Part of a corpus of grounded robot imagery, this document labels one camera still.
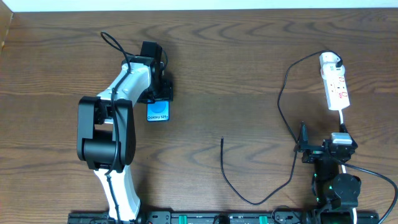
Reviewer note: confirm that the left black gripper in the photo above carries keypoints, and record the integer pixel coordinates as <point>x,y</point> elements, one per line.
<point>162,93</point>

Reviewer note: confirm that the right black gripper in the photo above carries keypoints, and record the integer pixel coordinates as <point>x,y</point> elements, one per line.
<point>315,149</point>

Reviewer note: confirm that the blue Galaxy smartphone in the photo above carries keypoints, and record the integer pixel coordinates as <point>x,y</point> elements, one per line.
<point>158,111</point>

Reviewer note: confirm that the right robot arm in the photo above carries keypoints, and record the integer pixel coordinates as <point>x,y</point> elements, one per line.
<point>336,192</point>

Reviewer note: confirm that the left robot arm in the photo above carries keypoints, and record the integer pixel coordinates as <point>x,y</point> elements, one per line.
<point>106,134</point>

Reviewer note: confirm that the white charger plug adapter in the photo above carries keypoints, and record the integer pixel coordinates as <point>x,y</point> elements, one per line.
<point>330,70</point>

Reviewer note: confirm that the white power strip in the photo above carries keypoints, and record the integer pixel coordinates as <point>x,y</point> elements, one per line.
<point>335,88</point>

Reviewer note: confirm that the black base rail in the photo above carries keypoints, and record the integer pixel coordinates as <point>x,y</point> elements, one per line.
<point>224,218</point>

